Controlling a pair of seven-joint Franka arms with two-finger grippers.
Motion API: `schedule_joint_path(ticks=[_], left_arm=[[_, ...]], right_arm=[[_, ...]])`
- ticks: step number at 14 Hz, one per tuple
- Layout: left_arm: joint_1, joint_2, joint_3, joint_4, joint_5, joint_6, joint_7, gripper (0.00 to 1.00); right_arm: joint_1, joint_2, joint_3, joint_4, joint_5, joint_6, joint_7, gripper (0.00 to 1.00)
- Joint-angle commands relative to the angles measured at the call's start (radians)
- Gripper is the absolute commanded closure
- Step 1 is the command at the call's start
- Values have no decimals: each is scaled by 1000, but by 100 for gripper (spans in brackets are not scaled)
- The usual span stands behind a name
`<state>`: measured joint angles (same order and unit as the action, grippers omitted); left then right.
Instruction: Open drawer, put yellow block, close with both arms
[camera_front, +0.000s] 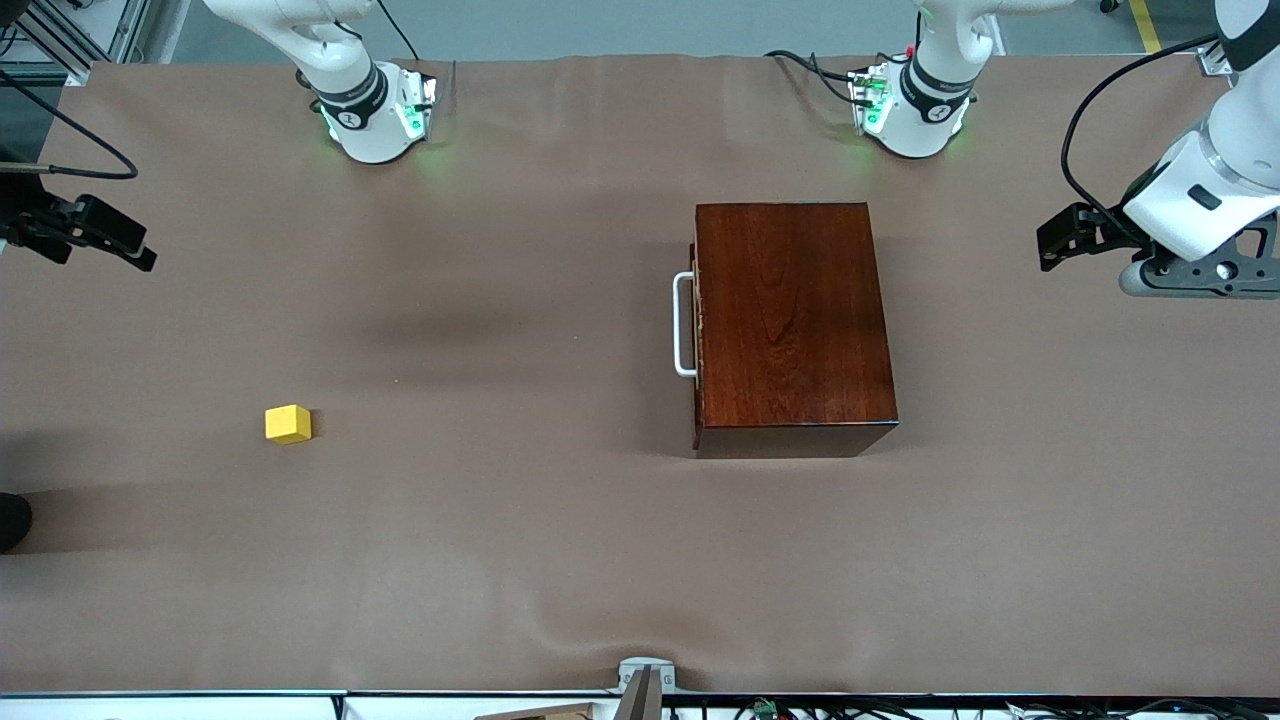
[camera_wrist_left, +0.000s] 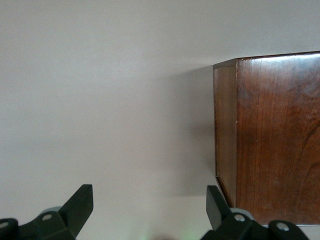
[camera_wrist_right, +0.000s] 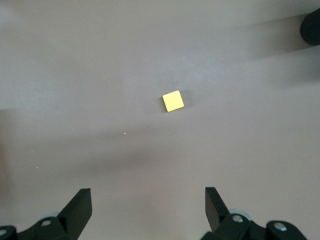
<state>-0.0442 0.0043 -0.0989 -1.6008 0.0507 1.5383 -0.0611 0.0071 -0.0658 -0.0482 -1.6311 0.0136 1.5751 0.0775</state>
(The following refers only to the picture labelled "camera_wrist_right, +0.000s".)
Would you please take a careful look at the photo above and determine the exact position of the large brown table cloth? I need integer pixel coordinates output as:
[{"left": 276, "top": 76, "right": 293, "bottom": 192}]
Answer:
[{"left": 0, "top": 0, "right": 320, "bottom": 240}]

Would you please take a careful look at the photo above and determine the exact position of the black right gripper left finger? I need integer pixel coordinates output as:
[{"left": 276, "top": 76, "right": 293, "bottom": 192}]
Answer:
[{"left": 0, "top": 188, "right": 93, "bottom": 240}]

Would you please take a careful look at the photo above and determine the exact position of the black round object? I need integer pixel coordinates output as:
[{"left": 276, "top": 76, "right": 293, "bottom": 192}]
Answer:
[{"left": 299, "top": 8, "right": 320, "bottom": 47}]

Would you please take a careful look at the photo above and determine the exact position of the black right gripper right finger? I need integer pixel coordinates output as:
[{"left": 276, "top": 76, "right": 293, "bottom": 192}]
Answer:
[{"left": 199, "top": 186, "right": 308, "bottom": 240}]

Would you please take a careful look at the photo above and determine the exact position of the yellow cube block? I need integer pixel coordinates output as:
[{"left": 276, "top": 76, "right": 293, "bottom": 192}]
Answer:
[{"left": 161, "top": 90, "right": 185, "bottom": 113}]

